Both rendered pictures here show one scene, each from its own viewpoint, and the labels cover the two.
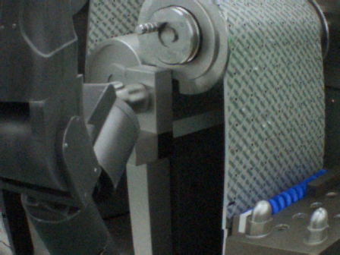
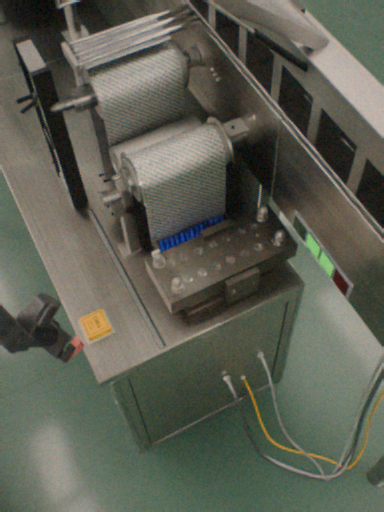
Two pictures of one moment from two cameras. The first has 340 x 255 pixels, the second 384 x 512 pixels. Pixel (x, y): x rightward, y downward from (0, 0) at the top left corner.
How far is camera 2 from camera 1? 1.18 m
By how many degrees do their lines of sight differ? 46
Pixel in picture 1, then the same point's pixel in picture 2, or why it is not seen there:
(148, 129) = (123, 204)
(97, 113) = (39, 314)
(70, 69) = (15, 332)
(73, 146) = (19, 345)
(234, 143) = (152, 222)
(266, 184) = (176, 227)
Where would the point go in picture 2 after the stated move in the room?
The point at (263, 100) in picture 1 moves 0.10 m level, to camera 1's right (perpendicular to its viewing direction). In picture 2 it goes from (170, 205) to (206, 213)
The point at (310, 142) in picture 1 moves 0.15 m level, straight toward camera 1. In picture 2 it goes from (211, 205) to (186, 245)
